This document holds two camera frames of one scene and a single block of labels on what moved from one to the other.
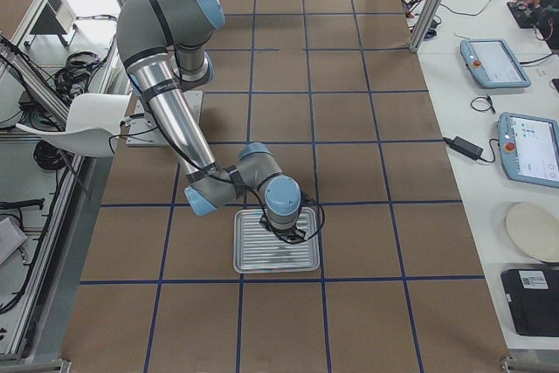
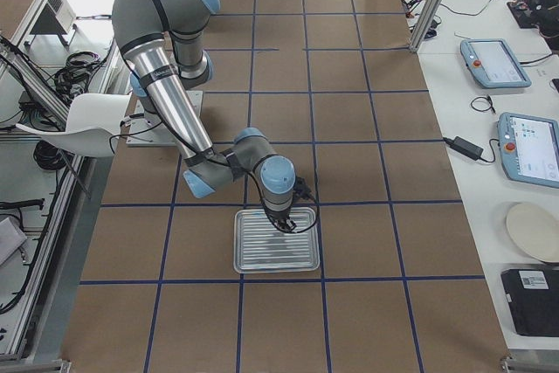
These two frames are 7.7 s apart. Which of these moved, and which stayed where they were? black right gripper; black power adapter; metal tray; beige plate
Moved: black right gripper
Stayed: metal tray; black power adapter; beige plate
